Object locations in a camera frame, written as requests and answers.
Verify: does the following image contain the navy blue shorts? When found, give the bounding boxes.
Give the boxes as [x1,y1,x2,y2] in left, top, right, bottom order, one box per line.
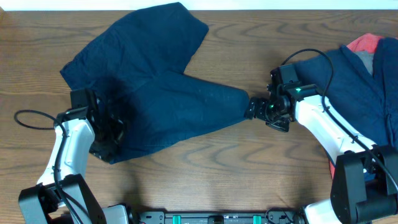
[60,2,249,164]

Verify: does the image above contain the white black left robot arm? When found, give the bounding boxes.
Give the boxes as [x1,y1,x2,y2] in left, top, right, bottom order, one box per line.
[18,89,130,223]

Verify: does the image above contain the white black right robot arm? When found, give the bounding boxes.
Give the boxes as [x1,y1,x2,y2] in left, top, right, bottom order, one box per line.
[245,85,397,223]

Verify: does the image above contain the navy blue clothes pile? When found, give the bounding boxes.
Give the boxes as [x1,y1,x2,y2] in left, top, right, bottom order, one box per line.
[294,37,397,146]

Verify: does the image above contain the grey garment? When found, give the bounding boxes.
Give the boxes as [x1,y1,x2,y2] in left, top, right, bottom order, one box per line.
[355,51,374,77]

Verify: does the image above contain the red garment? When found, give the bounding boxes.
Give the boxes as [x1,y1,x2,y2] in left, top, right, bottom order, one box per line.
[328,32,385,180]

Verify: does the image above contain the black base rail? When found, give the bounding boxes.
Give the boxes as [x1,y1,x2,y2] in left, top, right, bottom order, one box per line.
[102,203,308,224]

